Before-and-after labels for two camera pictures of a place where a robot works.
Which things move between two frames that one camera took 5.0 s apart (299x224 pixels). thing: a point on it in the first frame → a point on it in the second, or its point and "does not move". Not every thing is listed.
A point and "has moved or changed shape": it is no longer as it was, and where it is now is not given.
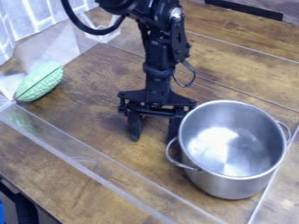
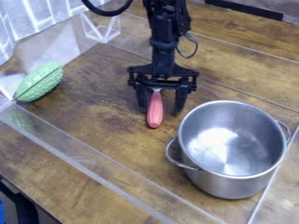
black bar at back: (249, 10) does not move
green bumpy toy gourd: (38, 82) does not move
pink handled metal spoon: (125, 121) has moved or changed shape
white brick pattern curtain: (22, 17) does not move
